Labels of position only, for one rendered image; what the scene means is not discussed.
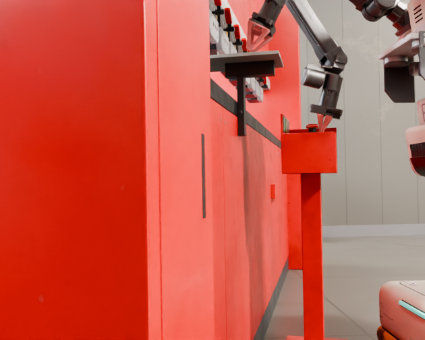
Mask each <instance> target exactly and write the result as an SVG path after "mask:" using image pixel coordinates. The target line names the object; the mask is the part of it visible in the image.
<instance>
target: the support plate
mask: <svg viewBox="0 0 425 340"><path fill-rule="evenodd" d="M270 60H274V62H275V68H280V67H283V62H282V59H281V56H280V53H279V50H278V51H259V52H249V53H230V54H220V55H210V72H225V64H226V63H239V62H250V61H270Z"/></svg>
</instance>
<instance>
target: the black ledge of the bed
mask: <svg viewBox="0 0 425 340"><path fill-rule="evenodd" d="M210 97H211V99H212V100H214V101H215V102H217V103H218V104H220V105H221V106H222V107H224V108H225V109H226V110H228V111H229V112H231V113H232V114H234V115H235V116H236V117H237V101H236V100H235V99H233V98H232V97H231V96H230V95H229V94H228V93H227V92H225V91H224V90H223V89H222V88H221V87H220V86H219V85H218V84H217V83H216V82H215V81H214V80H212V79H210ZM246 124H247V125H249V126H250V127H251V128H253V129H254V130H256V131H257V132H258V133H259V134H261V135H263V136H264V137H265V138H266V139H268V140H270V141H271V142H272V143H273V144H275V145H276V146H278V147H279V148H280V149H281V141H280V140H279V139H278V138H276V137H275V136H274V135H273V134H272V133H271V132H270V131H268V130H267V129H266V128H265V127H264V126H263V125H262V124H261V123H260V122H259V121H258V120H257V119H255V118H254V117H253V116H252V115H251V114H250V113H249V112H247V111H246Z"/></svg>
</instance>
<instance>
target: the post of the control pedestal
mask: <svg viewBox="0 0 425 340"><path fill-rule="evenodd" d="M301 203H302V268H303V301H304V340H324V284H323V253H322V190H321V173H302V174H301Z"/></svg>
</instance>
